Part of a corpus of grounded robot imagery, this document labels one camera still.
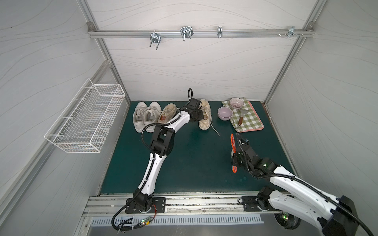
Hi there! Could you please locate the red insole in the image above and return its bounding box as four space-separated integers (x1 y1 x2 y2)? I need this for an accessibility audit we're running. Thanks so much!
230 133 238 173

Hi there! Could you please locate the beige sneaker with red insole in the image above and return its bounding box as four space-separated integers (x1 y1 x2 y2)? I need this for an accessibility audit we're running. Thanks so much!
199 99 220 136

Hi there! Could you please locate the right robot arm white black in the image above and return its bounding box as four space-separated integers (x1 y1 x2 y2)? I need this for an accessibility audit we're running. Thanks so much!
230 134 360 236

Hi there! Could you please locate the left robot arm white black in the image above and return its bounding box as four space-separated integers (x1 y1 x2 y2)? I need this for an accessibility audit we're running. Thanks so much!
131 98 204 212

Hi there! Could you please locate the beige sneaker by white pair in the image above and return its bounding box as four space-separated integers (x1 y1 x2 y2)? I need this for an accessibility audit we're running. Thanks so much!
157 103 177 124

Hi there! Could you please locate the lilac ceramic bowl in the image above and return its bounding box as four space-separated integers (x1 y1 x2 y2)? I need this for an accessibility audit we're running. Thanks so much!
217 107 233 121

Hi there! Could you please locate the green white checkered cloth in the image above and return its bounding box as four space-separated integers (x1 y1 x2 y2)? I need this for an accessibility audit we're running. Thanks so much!
222 97 264 133

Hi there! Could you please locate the white sneaker right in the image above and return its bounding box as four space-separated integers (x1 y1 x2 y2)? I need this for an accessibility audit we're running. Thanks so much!
144 101 161 133

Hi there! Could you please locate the striped small ceramic bowl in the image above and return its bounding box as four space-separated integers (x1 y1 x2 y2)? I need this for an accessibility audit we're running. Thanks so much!
229 97 244 110

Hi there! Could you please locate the white sneaker left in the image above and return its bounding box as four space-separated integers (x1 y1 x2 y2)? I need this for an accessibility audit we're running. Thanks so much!
132 102 147 133

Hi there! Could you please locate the metal hook clamp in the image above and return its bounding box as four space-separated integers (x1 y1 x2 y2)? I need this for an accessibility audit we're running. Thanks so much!
277 27 304 38
149 32 161 50
217 26 223 38
180 26 194 41

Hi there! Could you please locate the white vent grille strip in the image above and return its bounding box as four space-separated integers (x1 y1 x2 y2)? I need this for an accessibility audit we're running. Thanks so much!
91 214 264 227

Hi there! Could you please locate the wooden handled metal spatula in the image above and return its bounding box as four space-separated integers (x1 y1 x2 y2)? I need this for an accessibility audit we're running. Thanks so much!
238 109 249 129

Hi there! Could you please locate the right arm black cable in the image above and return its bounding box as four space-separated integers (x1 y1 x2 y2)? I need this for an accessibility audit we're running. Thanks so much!
235 133 374 236

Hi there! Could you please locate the white wire basket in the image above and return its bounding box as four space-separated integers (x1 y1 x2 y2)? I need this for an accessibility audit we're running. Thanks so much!
44 79 126 153

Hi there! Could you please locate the aluminium top rail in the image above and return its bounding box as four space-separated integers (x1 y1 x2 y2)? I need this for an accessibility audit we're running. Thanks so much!
89 28 316 38

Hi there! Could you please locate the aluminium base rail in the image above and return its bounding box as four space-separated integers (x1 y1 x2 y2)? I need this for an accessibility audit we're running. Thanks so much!
82 191 259 217

